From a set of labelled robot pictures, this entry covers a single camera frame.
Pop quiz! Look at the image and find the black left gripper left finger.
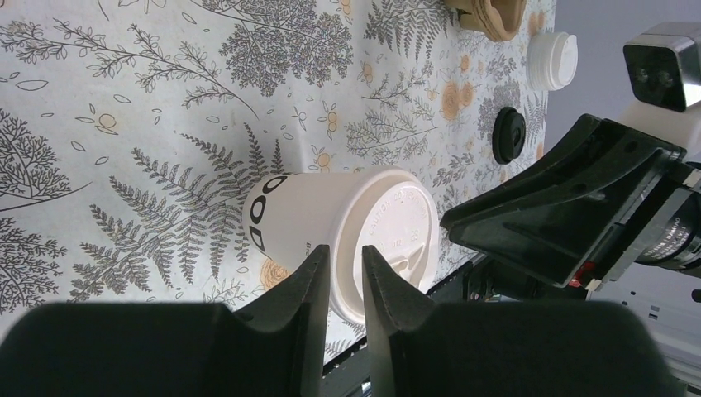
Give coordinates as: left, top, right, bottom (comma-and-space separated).
1, 245, 330, 396

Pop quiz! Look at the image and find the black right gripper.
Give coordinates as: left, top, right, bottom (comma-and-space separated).
441, 114, 700, 291

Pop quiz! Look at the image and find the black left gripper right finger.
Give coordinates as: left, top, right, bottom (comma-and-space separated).
362, 246, 683, 396

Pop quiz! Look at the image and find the white coffee lid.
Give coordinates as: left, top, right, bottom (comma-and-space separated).
330, 166, 440, 324

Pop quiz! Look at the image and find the white paper coffee cup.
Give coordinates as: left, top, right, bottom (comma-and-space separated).
242, 172, 362, 272

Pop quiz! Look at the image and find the black coffee lid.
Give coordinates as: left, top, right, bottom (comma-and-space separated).
492, 107, 527, 165

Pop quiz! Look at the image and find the stack of white lids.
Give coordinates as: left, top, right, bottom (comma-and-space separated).
527, 32, 579, 91

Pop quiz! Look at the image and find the stack of brown cup carriers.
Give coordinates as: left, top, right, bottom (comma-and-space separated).
443, 0, 527, 42

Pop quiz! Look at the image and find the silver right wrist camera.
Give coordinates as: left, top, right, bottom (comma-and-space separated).
622, 22, 700, 112

